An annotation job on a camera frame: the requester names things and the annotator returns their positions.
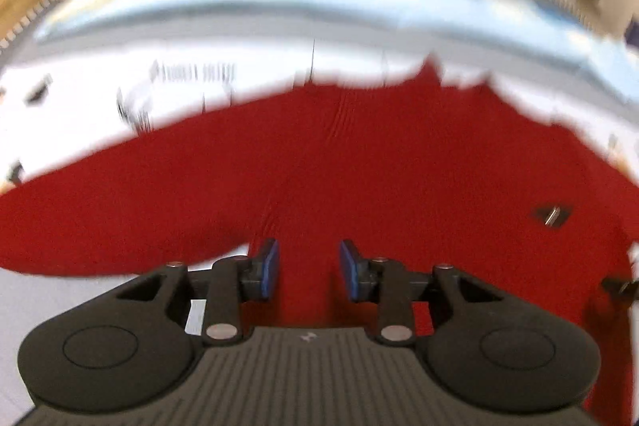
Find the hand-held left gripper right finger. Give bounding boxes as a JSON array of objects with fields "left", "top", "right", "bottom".
[{"left": 339, "top": 239, "right": 500, "bottom": 348}]

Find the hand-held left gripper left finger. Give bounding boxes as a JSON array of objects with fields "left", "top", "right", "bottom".
[{"left": 118, "top": 238, "right": 280, "bottom": 348}]

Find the red ribbed knit garment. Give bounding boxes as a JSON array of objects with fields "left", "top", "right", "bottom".
[{"left": 0, "top": 57, "right": 639, "bottom": 412}]

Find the white printed blanket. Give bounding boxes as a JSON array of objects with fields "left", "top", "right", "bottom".
[{"left": 0, "top": 22, "right": 639, "bottom": 197}]

